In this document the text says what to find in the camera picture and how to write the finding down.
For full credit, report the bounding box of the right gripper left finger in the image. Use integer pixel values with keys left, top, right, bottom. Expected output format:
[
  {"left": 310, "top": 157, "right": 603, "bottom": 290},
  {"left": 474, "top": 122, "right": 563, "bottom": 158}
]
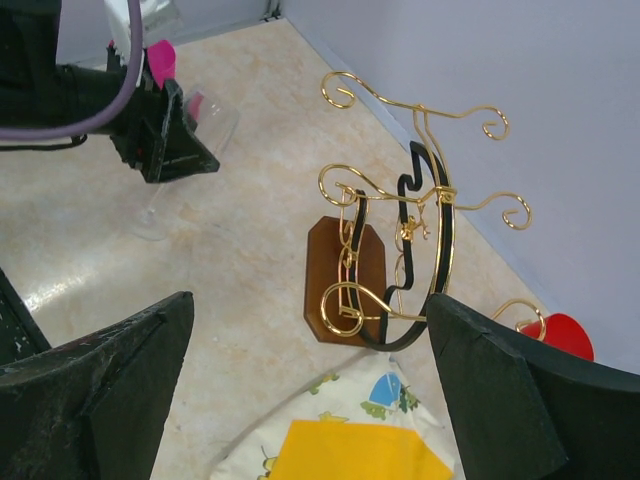
[{"left": 1, "top": 291, "right": 194, "bottom": 479}]

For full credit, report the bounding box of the clear wine glass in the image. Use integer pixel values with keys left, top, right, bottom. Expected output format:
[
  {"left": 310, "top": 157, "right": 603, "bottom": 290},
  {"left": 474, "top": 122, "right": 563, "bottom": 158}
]
[{"left": 130, "top": 85, "right": 240, "bottom": 241}]

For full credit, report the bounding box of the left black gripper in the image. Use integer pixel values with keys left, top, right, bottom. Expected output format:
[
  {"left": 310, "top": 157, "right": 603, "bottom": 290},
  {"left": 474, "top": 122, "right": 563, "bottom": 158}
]
[{"left": 107, "top": 64, "right": 220, "bottom": 183}]

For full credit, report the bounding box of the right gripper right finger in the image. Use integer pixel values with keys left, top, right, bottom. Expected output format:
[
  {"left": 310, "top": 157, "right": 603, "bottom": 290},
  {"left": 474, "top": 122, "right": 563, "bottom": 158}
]
[{"left": 426, "top": 294, "right": 639, "bottom": 479}]

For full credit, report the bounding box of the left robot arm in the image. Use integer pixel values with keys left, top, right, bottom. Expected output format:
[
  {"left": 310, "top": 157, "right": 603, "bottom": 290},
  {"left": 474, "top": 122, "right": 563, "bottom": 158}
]
[{"left": 1, "top": 1, "right": 219, "bottom": 184}]

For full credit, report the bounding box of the pink wine glass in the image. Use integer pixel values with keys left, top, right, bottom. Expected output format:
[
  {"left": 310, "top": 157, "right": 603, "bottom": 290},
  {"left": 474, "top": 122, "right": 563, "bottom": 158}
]
[{"left": 146, "top": 40, "right": 205, "bottom": 122}]

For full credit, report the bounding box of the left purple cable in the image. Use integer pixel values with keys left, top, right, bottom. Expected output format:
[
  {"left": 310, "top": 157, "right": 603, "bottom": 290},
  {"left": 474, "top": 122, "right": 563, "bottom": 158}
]
[{"left": 0, "top": 0, "right": 147, "bottom": 141}]

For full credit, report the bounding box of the yellow floral cloth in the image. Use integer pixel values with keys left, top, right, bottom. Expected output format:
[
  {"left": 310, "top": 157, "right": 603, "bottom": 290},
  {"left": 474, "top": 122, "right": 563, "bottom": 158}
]
[{"left": 211, "top": 354, "right": 455, "bottom": 479}]

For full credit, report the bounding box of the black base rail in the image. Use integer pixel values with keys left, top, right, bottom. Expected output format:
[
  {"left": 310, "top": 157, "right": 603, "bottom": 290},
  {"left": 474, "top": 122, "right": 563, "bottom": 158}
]
[{"left": 0, "top": 270, "right": 51, "bottom": 366}]

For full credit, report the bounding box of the gold wire glass rack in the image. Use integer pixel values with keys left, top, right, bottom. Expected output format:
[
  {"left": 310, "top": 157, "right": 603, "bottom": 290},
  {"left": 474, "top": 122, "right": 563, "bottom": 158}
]
[{"left": 303, "top": 70, "right": 551, "bottom": 354}]

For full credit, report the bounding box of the red wine glass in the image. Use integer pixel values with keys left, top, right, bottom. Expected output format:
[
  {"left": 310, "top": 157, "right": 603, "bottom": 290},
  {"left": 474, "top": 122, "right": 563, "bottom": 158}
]
[{"left": 516, "top": 313, "right": 595, "bottom": 362}]

